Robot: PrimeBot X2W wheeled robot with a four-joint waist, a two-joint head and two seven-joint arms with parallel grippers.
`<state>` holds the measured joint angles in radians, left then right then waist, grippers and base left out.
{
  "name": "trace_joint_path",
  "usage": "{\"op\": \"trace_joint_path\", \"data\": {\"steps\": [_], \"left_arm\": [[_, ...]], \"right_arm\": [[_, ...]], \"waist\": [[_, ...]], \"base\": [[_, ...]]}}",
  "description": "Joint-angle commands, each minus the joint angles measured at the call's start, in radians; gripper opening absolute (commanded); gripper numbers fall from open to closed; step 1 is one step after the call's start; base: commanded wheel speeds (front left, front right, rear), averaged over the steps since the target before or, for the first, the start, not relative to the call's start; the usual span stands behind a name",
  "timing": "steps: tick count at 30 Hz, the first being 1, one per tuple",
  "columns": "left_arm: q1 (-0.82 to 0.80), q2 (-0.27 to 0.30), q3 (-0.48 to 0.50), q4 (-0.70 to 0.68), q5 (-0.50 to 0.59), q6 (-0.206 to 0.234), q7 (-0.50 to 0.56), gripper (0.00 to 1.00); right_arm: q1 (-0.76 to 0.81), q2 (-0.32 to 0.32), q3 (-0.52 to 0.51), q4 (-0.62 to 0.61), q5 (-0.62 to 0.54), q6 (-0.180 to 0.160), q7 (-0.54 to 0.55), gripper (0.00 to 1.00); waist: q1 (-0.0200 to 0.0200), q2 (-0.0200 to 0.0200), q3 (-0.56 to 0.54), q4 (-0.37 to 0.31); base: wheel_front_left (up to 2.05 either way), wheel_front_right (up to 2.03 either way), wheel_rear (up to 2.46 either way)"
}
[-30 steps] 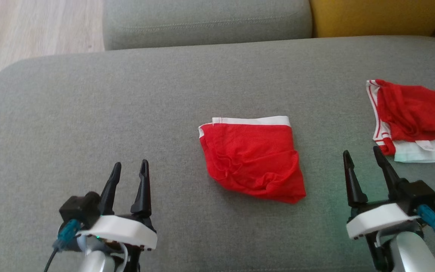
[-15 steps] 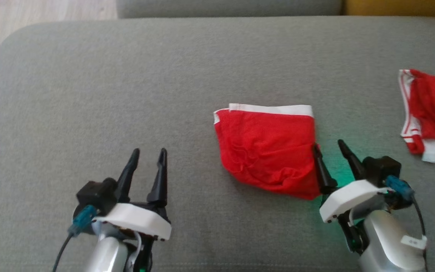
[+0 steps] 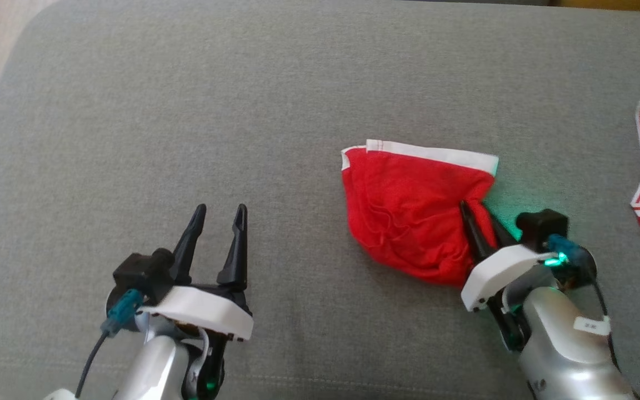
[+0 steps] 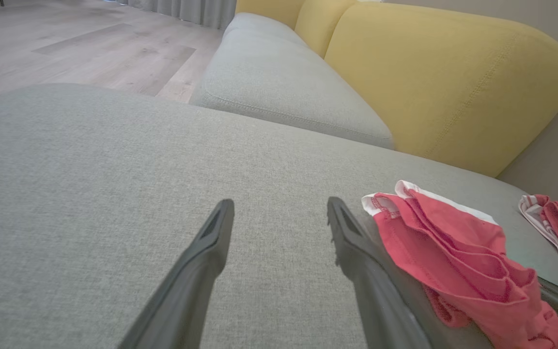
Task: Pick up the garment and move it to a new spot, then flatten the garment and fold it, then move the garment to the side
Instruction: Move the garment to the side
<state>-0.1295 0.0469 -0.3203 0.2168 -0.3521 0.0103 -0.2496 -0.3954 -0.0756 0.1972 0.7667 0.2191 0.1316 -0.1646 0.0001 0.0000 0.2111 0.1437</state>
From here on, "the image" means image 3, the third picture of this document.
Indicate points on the grey sofa seat cushion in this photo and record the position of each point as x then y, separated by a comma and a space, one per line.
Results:
242, 139

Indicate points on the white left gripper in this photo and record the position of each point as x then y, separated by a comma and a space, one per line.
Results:
209, 308

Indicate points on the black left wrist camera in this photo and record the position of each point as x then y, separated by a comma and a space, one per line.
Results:
139, 272

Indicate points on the red white mesh shorts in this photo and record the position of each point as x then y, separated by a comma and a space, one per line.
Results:
409, 222

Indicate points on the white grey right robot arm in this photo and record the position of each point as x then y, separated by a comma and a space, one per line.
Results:
564, 355

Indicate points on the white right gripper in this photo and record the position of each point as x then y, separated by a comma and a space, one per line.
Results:
500, 272

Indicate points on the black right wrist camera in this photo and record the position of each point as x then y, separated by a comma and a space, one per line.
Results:
542, 228

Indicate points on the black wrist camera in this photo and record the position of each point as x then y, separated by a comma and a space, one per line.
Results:
542, 228
139, 272

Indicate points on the yellow pillow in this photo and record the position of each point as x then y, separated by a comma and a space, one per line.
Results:
620, 4

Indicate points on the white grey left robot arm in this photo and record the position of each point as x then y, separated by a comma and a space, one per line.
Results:
150, 366

